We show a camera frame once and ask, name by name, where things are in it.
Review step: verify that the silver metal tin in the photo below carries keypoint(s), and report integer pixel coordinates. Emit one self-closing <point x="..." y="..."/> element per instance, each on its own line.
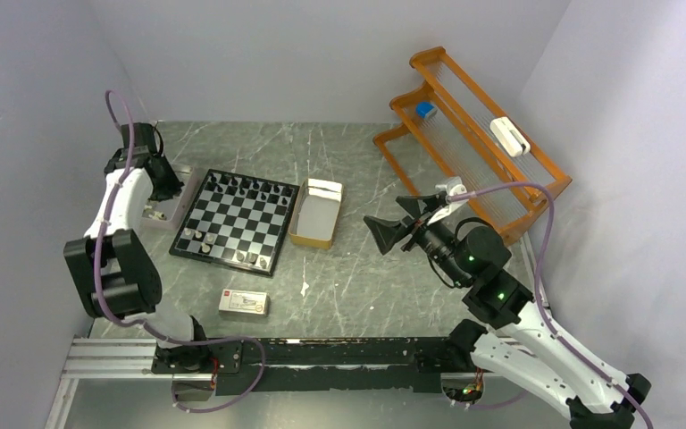
<point x="168" y="214"/>

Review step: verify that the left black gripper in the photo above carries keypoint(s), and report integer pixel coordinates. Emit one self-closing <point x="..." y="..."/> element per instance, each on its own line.
<point x="172" y="188"/>

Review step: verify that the blue small block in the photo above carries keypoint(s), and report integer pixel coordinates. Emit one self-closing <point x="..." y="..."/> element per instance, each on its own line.
<point x="425" y="110"/>

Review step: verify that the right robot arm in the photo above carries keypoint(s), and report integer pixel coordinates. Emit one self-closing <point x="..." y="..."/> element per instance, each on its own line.
<point x="511" y="334"/>

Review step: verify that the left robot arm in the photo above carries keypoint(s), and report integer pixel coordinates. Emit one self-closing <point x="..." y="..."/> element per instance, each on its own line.
<point x="115" y="277"/>

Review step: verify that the small printed card box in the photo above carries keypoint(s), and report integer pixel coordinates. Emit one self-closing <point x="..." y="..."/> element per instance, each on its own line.
<point x="243" y="302"/>

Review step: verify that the orange wooden rack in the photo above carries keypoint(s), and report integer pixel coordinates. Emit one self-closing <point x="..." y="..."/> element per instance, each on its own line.
<point x="459" y="141"/>

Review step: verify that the black white chess board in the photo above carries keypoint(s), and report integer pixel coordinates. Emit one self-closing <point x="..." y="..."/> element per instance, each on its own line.
<point x="234" y="219"/>

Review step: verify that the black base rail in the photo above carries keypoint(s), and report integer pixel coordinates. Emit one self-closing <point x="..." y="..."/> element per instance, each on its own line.
<point x="419" y="364"/>

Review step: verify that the white plastic device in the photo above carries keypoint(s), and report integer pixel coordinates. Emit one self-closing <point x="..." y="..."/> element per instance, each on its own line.
<point x="509" y="137"/>

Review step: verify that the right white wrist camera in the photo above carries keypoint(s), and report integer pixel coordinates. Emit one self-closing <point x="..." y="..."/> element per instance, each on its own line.
<point x="448" y="189"/>

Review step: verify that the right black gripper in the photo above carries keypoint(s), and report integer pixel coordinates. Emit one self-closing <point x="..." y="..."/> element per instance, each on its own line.
<point x="386" y="231"/>

